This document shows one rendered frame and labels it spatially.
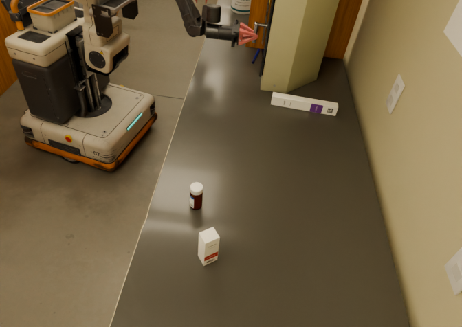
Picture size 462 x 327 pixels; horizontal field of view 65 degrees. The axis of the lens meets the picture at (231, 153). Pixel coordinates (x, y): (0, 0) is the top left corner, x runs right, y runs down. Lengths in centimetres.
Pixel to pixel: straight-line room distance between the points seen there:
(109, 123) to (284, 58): 133
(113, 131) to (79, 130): 20
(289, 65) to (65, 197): 158
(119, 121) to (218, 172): 136
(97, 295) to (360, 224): 136
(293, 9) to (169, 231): 88
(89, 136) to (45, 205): 48
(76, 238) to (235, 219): 133
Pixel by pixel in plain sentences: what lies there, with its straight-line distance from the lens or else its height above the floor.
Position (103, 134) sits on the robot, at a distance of 237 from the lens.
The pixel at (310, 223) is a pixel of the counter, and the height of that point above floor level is 94.
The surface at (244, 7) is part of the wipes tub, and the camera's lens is 223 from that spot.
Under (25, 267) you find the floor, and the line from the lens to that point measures 223.
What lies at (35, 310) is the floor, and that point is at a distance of 210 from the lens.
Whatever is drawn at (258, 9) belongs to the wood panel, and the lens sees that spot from 182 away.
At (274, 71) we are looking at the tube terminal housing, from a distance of 153.
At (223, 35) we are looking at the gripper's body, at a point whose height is 115.
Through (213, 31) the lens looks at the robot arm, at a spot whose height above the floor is 115.
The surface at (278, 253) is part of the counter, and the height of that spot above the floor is 94.
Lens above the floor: 180
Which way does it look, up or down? 44 degrees down
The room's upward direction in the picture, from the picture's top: 7 degrees clockwise
